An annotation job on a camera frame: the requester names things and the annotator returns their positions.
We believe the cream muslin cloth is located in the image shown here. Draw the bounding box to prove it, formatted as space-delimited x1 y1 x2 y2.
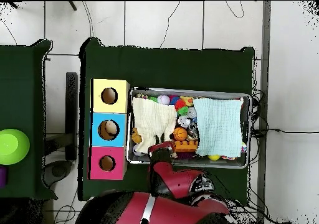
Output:
131 96 178 154

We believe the lime green plastic bowl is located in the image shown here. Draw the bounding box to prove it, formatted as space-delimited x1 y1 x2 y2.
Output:
0 128 31 166

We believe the wooden box with three holes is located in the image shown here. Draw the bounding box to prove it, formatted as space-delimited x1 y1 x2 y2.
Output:
88 78 131 180

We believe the shallow metal mesh bin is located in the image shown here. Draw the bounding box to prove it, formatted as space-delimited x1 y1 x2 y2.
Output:
125 86 252 170

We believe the orange toy basketball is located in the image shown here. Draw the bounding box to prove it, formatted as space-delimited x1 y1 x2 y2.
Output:
173 127 188 142

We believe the orange plastic toy brick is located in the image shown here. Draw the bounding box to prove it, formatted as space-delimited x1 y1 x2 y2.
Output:
173 139 199 153

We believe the black and white soccer ball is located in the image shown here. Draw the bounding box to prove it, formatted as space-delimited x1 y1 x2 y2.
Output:
132 144 146 157

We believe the white toy baseball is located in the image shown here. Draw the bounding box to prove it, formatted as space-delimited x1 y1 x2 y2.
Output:
157 94 171 106

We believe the light blue muslin cloth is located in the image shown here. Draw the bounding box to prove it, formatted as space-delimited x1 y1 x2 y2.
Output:
193 97 244 158

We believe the black upright panel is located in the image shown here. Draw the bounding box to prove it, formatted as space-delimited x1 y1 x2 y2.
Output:
65 72 79 161

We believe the grey round base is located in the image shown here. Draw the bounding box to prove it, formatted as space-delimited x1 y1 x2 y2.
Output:
43 160 74 188

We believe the purple object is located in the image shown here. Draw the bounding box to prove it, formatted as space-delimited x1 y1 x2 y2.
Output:
0 166 7 189

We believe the black power cable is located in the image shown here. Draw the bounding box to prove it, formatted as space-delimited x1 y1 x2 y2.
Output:
250 128 319 138

